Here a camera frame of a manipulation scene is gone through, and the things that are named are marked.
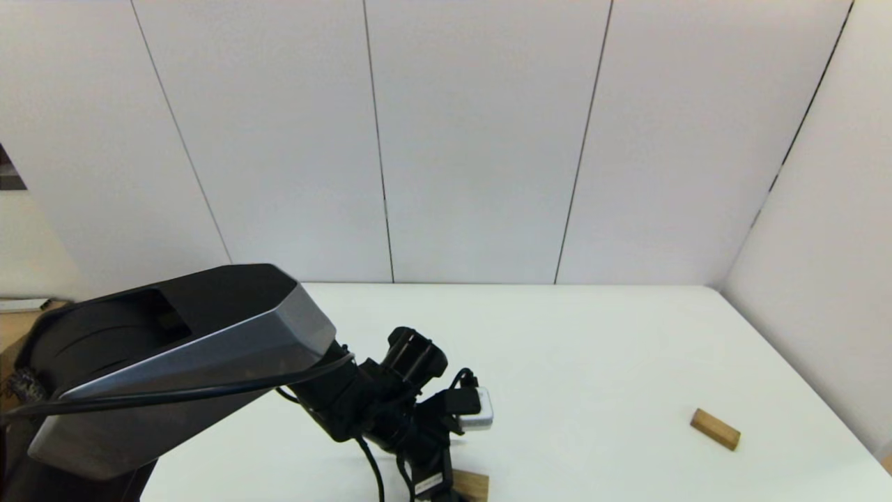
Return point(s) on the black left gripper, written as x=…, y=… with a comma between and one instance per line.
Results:
x=428, y=453

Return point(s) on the arched wooden building block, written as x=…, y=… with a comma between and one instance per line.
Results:
x=474, y=484

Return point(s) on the rectangular wooden building block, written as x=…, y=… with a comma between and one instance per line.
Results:
x=715, y=429

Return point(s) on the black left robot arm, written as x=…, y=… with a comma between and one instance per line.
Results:
x=174, y=341

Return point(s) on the labelled brown cardboard box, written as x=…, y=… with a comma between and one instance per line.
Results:
x=14, y=335

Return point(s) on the flat white device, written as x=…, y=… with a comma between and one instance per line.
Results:
x=24, y=305

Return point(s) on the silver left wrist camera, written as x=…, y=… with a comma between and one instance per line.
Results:
x=479, y=415

